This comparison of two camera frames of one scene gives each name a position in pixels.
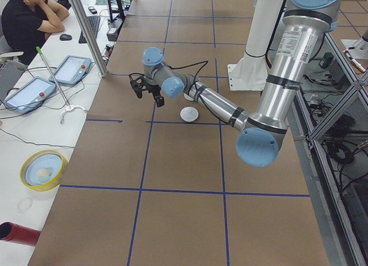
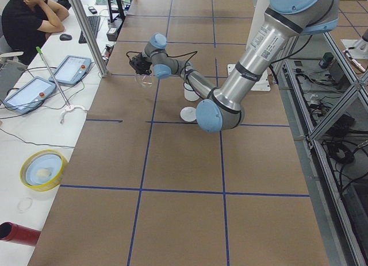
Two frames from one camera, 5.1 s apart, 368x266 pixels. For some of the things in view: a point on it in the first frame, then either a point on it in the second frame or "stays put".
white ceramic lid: (189, 114) stays put
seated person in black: (28, 17) stays put
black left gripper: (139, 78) -> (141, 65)
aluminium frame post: (87, 33) stays put
